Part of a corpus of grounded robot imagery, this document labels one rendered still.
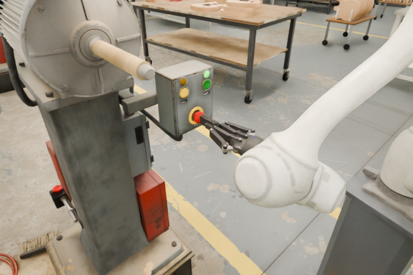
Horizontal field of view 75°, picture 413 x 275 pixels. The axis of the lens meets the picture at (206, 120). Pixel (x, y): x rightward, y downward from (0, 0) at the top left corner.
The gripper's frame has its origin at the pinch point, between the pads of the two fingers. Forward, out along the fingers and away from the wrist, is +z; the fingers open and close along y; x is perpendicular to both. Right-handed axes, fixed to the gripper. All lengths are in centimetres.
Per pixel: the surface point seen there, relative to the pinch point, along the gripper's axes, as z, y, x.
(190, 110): 6.2, -2.0, 2.5
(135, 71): -13.6, -28.5, 27.9
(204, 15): 175, 153, -9
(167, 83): 9.0, -8.0, 12.7
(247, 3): 132, 171, 5
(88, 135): 23.3, -29.1, -3.4
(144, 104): 16.3, -12.5, 4.6
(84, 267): 30, -43, -67
